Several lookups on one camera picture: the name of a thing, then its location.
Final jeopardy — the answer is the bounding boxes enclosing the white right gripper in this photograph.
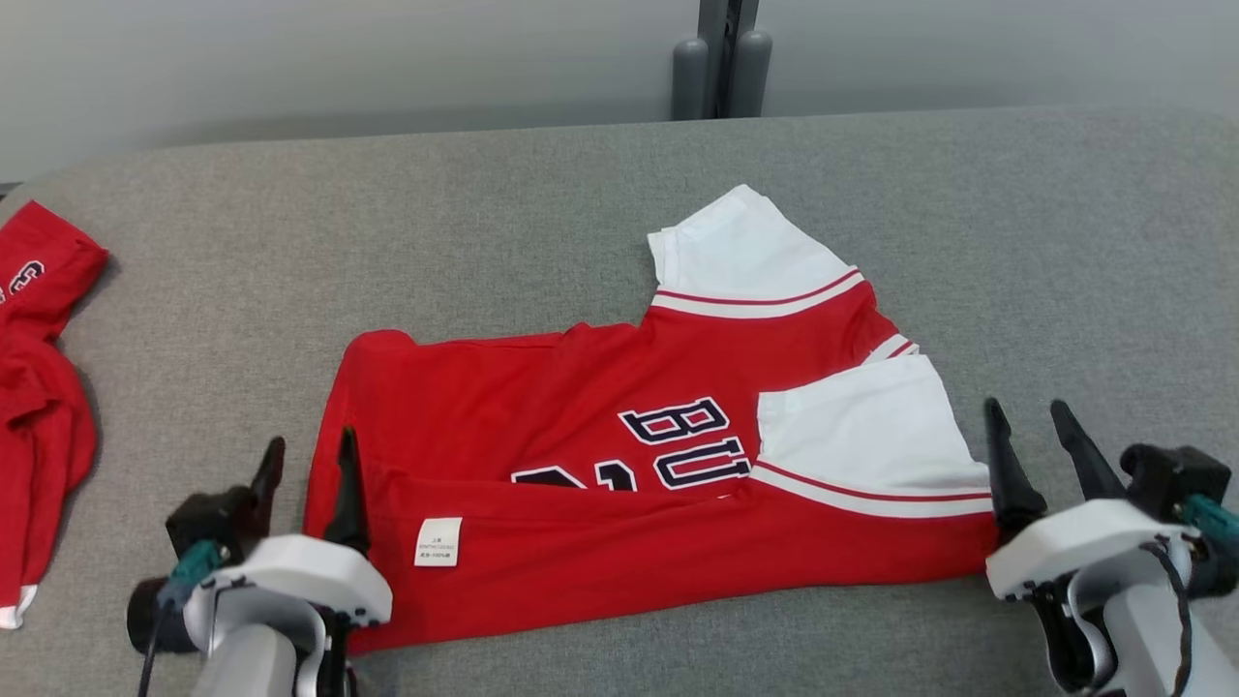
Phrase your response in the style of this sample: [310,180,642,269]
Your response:
[984,397,1196,601]

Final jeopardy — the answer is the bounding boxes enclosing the red white baseball jersey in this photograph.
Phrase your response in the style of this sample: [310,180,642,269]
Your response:
[303,184,1000,656]

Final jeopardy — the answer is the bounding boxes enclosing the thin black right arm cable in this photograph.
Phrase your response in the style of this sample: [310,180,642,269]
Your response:
[1142,540,1194,697]

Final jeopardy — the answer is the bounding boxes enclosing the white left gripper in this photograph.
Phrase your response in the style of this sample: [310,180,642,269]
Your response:
[184,428,393,625]

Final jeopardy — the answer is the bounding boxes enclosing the grey partition post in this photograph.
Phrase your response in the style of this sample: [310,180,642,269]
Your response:
[699,0,761,119]

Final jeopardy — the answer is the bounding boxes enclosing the left green plug black cable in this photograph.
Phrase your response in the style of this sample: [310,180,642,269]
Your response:
[136,540,228,697]

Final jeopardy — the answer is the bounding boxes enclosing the red shorts with white stripe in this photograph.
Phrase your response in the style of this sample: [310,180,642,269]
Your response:
[0,200,109,630]

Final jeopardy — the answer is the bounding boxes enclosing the green plug black cable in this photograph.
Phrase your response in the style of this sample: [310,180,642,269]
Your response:
[136,540,228,697]
[1183,494,1239,562]

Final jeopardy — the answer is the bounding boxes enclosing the right green plug black cable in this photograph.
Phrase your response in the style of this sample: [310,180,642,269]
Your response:
[1183,494,1239,562]

